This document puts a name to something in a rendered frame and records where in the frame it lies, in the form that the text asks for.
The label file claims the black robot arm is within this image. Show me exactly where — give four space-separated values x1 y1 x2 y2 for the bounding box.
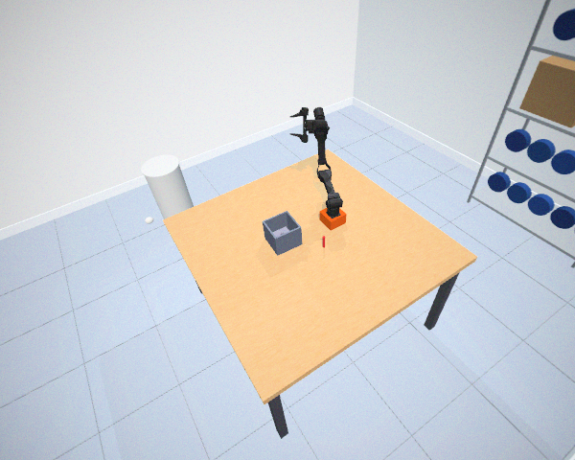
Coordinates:
307 107 343 219

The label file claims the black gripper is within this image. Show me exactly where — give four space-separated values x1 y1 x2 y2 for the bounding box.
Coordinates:
289 107 318 143

